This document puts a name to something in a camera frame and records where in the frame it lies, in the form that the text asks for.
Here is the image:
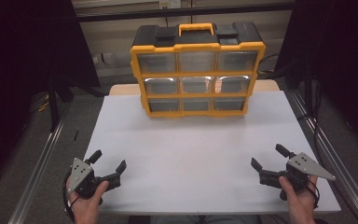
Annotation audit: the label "person's right hand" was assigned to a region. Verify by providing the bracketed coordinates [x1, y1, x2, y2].
[278, 175, 320, 224]

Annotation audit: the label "black floor cable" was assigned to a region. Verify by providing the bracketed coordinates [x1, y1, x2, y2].
[297, 113, 326, 166]

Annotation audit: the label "yellow and black drawer organizer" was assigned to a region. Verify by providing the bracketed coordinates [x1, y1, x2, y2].
[130, 21, 267, 119]

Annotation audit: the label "person's left hand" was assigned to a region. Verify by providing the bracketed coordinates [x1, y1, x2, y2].
[65, 176, 110, 224]

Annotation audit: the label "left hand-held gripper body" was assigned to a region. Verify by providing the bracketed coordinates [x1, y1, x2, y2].
[66, 157, 122, 201]

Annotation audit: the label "black cable behind organizer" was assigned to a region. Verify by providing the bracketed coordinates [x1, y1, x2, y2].
[256, 52, 282, 80]

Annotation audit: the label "black metal stand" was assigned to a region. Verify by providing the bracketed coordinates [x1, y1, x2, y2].
[47, 72, 75, 133]

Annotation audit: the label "yellow floor cables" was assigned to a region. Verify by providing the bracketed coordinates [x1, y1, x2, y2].
[36, 92, 51, 114]

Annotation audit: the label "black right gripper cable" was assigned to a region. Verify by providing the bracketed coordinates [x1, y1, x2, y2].
[305, 179, 321, 210]

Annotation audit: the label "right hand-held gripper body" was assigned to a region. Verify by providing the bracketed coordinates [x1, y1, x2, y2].
[258, 151, 337, 202]

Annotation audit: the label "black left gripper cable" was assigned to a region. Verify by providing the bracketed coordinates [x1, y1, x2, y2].
[62, 170, 76, 222]

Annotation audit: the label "black curtain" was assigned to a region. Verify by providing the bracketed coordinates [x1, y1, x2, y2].
[0, 0, 102, 190]
[274, 0, 358, 155]

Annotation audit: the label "white wall outlet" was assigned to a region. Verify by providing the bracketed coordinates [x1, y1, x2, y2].
[158, 0, 182, 9]

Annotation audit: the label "black horizontal bar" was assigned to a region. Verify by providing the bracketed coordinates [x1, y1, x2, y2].
[76, 2, 296, 23]

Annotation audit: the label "set of clear plastic drawers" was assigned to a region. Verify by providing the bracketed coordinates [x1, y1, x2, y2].
[137, 50, 259, 113]

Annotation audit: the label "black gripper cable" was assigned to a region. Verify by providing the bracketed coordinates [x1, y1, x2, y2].
[305, 179, 321, 210]
[62, 170, 76, 222]

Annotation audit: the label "aluminium floor rail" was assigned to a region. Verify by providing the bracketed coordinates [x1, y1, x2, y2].
[286, 89, 358, 224]
[7, 101, 75, 224]

